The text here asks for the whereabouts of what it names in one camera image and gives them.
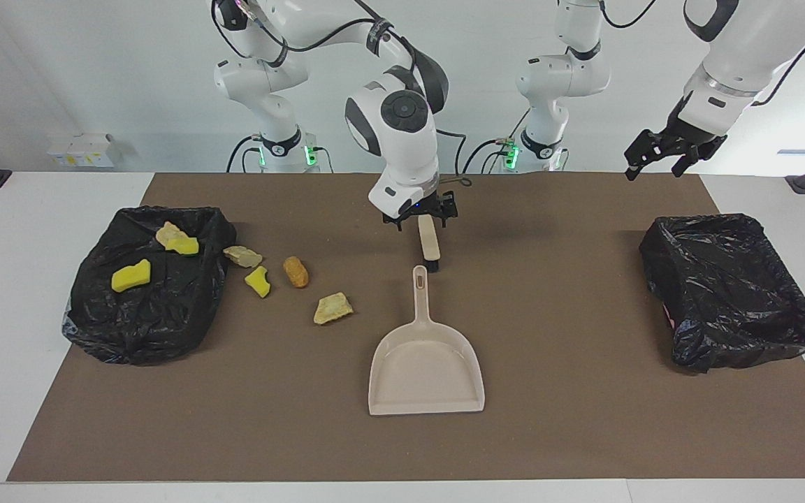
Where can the small yellow sponge piece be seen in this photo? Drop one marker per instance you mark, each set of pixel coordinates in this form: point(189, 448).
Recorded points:
point(258, 282)

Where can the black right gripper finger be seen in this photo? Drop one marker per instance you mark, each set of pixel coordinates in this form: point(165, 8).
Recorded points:
point(448, 206)
point(397, 218)

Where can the brown table mat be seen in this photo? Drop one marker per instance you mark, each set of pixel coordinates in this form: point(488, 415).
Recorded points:
point(374, 447)

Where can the notched yellow sponge piece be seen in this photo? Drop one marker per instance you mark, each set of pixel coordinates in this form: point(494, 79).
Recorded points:
point(130, 276)

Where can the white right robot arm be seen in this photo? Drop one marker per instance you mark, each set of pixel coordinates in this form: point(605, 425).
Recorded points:
point(409, 154)

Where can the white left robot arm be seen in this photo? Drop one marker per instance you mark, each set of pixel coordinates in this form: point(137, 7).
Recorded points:
point(560, 77)

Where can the tan cracker chunk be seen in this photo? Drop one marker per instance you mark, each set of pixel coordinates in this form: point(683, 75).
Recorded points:
point(167, 232)

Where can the beige hand brush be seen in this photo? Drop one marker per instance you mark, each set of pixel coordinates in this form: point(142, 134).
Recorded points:
point(429, 241)

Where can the pale grey sponge chunk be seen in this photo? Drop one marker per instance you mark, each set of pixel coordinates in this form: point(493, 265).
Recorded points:
point(243, 257)

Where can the bin with black bag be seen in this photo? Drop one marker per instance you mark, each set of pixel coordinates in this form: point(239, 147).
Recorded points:
point(731, 293)
point(165, 314)

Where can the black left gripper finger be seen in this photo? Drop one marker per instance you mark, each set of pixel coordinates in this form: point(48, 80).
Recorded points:
point(689, 155)
point(647, 143)

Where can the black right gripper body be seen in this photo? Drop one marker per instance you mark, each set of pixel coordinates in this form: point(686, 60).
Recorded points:
point(422, 208)

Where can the tan bread chunk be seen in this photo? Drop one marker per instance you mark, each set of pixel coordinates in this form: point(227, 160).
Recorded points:
point(332, 309)

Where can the open white cardboard box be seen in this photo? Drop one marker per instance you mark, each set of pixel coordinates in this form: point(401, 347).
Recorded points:
point(95, 150)

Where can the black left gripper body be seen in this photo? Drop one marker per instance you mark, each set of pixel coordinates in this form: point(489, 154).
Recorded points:
point(692, 129)

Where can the small white box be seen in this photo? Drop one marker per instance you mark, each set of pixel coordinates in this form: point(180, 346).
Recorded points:
point(59, 156)

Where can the beige plastic dustpan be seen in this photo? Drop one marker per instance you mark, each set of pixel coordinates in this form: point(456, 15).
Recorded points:
point(425, 370)

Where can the orange-brown bread roll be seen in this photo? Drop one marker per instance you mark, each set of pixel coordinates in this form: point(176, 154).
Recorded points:
point(295, 272)

